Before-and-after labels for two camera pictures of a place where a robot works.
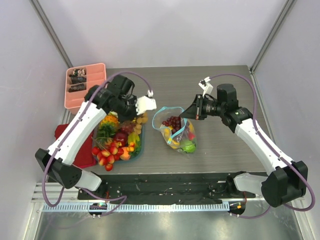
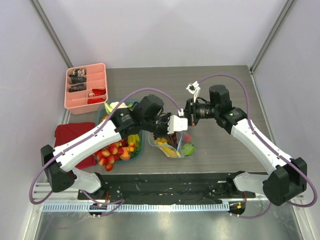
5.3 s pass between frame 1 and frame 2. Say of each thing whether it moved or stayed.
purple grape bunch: moved
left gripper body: moved
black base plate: stayed
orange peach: stayed
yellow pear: moved
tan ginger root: moved
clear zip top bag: moved
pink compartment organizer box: stayed
